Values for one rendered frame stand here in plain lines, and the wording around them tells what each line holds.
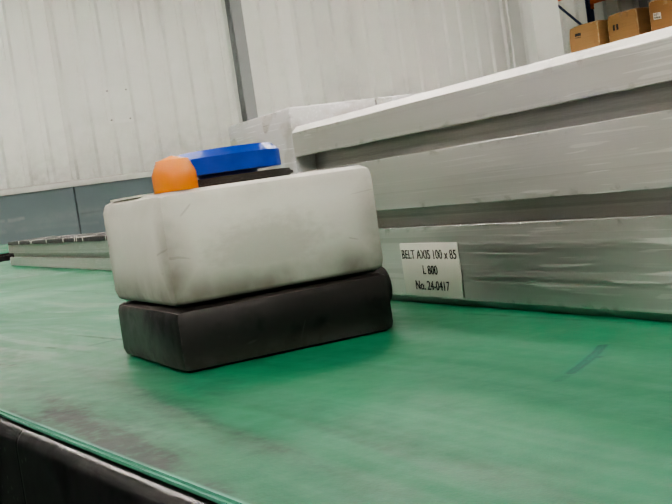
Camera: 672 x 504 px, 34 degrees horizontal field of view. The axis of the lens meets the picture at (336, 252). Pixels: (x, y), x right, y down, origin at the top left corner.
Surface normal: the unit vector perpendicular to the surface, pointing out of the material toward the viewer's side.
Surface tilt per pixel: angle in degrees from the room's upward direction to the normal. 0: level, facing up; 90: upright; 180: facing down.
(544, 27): 90
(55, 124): 90
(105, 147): 90
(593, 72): 90
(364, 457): 0
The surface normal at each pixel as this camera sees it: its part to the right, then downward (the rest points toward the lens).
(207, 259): 0.43, 0.00
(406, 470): -0.15, -0.99
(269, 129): -0.89, 0.16
